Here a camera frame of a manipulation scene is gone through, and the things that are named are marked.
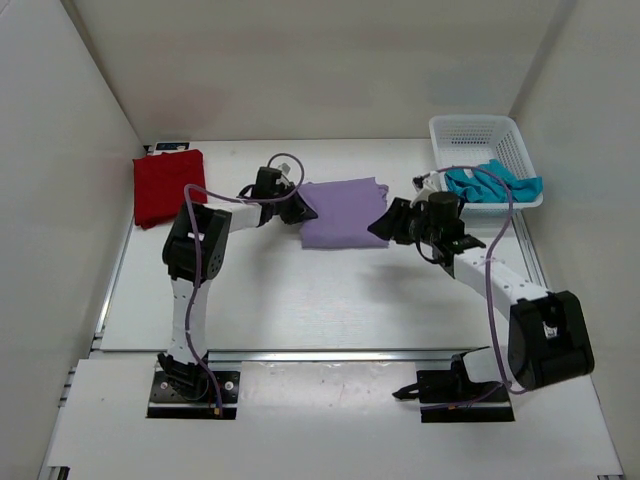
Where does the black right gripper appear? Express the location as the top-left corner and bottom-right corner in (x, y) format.
(369, 198), (441, 247)

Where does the red t shirt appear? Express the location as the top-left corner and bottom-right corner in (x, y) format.
(133, 150), (206, 230)

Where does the white plastic laundry basket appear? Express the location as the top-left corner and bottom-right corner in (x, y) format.
(428, 114), (545, 219)

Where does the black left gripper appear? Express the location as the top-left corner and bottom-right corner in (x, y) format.
(269, 181), (316, 224)

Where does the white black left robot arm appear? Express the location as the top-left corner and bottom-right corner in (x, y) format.
(158, 164), (317, 402)

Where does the lilac t shirt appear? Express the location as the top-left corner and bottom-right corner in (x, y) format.
(298, 177), (389, 250)

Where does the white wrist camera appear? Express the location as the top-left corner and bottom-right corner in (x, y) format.
(276, 162), (291, 178)
(411, 171), (440, 203)

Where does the small dark table label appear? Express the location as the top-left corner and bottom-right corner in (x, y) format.
(154, 142), (190, 152)

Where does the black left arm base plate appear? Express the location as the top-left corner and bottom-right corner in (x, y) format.
(146, 353), (241, 420)

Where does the teal t shirt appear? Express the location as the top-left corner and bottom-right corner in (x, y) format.
(444, 159), (544, 204)

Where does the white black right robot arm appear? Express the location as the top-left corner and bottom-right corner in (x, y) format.
(368, 192), (595, 393)

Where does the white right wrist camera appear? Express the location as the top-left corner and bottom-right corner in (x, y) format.
(411, 171), (440, 203)

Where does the aluminium table frame rail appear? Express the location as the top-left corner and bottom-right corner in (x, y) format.
(89, 348), (501, 364)

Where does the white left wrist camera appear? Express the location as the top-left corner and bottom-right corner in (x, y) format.
(276, 162), (291, 178)

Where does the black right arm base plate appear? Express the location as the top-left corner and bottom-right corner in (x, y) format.
(392, 351), (515, 424)

